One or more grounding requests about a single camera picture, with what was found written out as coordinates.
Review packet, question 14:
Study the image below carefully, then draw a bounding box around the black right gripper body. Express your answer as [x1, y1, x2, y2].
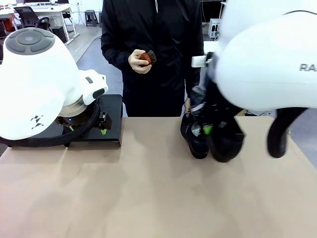
[194, 79, 238, 124]

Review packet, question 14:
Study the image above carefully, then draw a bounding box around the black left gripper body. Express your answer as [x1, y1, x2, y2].
[55, 108, 100, 129]

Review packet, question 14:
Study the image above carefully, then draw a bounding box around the black leather shoe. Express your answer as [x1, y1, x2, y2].
[207, 116, 246, 164]
[180, 112, 211, 160]

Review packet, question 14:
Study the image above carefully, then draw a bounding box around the brown wooden shoe brush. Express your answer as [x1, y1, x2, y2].
[138, 50, 158, 66]

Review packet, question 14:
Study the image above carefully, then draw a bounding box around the person's right forearm black sleeve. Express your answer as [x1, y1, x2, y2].
[101, 44, 132, 73]

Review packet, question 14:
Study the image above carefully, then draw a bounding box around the person's left forearm black sleeve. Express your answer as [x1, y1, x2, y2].
[184, 53, 207, 102]

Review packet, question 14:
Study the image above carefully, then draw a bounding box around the black metal shoe stand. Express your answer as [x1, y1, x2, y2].
[61, 94, 123, 147]

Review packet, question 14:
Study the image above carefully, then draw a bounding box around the person's left hand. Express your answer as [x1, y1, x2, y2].
[183, 98, 192, 115]

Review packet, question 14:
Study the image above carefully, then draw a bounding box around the person's right hand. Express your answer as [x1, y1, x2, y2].
[128, 49, 153, 74]

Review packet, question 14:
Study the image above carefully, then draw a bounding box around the white computer case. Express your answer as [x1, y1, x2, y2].
[209, 18, 221, 39]

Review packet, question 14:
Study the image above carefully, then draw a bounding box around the black computer tower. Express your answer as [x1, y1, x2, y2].
[52, 26, 67, 44]

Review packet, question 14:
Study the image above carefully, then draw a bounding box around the person in black jacket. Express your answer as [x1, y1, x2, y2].
[101, 0, 206, 118]

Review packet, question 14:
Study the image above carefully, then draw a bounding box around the small dark grey stool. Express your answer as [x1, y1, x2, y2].
[85, 9, 97, 27]

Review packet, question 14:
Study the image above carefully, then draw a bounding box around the white office desk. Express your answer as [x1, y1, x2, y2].
[0, 0, 77, 47]

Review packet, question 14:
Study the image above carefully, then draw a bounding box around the black mesh office chair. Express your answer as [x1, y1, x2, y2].
[13, 6, 54, 33]

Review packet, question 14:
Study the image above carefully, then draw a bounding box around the red box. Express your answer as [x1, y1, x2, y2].
[0, 18, 13, 38]

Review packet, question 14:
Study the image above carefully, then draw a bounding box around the black sleeved left arm cable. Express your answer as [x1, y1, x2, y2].
[0, 101, 103, 148]

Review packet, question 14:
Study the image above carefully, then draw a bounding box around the black sleeved arm cable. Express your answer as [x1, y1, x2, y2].
[0, 101, 103, 148]
[266, 106, 309, 159]

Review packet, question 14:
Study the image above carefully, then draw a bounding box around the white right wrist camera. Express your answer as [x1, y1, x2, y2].
[192, 56, 208, 68]

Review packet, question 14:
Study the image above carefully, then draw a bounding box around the black sleeved right arm cable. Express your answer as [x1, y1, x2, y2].
[266, 106, 309, 159]

